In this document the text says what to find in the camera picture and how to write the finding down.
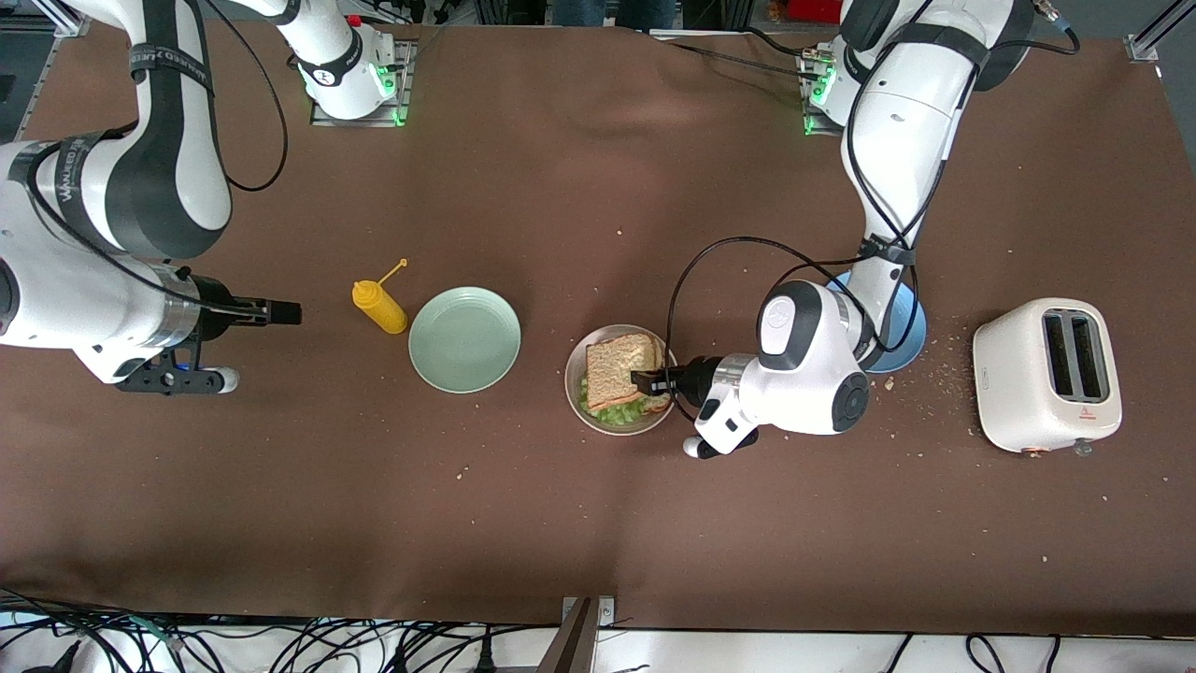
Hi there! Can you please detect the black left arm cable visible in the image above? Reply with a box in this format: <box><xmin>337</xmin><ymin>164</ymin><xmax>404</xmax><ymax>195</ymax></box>
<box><xmin>665</xmin><ymin>0</ymin><xmax>1082</xmax><ymax>423</ymax></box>

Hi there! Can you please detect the beige plate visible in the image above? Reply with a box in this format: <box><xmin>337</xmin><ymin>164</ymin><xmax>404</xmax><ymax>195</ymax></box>
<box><xmin>564</xmin><ymin>324</ymin><xmax>680</xmax><ymax>437</ymax></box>

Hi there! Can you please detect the yellow mustard squeeze bottle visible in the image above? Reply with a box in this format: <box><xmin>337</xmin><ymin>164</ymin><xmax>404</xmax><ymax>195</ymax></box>
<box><xmin>352</xmin><ymin>259</ymin><xmax>409</xmax><ymax>336</ymax></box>

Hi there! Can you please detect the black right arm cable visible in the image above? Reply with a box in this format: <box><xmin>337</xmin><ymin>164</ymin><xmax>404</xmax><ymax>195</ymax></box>
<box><xmin>23</xmin><ymin>0</ymin><xmax>288</xmax><ymax>314</ymax></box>

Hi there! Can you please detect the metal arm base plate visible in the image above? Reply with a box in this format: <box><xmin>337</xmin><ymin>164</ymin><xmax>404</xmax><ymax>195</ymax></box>
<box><xmin>802</xmin><ymin>51</ymin><xmax>847</xmax><ymax>138</ymax></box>
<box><xmin>310</xmin><ymin>37</ymin><xmax>413</xmax><ymax>128</ymax></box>

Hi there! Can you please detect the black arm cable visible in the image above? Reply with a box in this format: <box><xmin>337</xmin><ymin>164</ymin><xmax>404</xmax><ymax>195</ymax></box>
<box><xmin>23</xmin><ymin>0</ymin><xmax>288</xmax><ymax>314</ymax></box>
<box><xmin>665</xmin><ymin>0</ymin><xmax>1082</xmax><ymax>423</ymax></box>

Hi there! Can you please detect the white toaster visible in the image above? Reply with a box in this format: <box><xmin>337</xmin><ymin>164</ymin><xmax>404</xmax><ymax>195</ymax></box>
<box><xmin>972</xmin><ymin>297</ymin><xmax>1124</xmax><ymax>459</ymax></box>

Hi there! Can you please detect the brown tablecloth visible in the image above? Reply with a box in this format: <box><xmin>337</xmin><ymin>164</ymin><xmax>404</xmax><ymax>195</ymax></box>
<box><xmin>0</xmin><ymin>19</ymin><xmax>1196</xmax><ymax>637</ymax></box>

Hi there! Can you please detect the silver mounting bracket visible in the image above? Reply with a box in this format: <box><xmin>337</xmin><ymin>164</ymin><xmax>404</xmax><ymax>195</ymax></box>
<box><xmin>562</xmin><ymin>595</ymin><xmax>617</xmax><ymax>629</ymax></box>

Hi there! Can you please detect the light green plate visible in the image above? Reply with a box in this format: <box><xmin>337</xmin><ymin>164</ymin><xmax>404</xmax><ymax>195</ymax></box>
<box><xmin>408</xmin><ymin>286</ymin><xmax>522</xmax><ymax>394</ymax></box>

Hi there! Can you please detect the blue plate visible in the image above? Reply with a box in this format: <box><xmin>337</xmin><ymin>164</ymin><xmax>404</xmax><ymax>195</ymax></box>
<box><xmin>827</xmin><ymin>271</ymin><xmax>928</xmax><ymax>375</ymax></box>

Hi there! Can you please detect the dark grey metal bar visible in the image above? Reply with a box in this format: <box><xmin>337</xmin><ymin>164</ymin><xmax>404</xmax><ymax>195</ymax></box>
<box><xmin>535</xmin><ymin>598</ymin><xmax>596</xmax><ymax>673</ymax></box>

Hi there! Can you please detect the aluminium frame profile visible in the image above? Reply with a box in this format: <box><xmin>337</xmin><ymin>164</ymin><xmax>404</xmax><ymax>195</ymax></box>
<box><xmin>1126</xmin><ymin>0</ymin><xmax>1196</xmax><ymax>64</ymax></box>

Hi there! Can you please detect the black braided table cable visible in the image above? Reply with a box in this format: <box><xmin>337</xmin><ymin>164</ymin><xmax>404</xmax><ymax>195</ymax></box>
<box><xmin>668</xmin><ymin>41</ymin><xmax>812</xmax><ymax>83</ymax></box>

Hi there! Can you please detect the green lettuce leaf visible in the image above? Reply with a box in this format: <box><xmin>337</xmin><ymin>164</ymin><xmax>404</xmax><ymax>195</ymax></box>
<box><xmin>577</xmin><ymin>369</ymin><xmax>670</xmax><ymax>429</ymax></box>

